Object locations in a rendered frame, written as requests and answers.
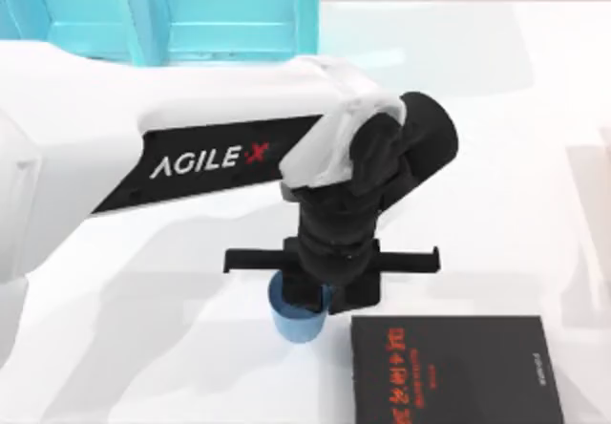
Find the blue cup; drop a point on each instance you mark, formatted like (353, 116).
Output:
(298, 326)

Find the black book with red lettering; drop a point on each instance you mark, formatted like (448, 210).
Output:
(453, 371)

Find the light blue rack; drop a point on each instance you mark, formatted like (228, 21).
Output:
(215, 13)

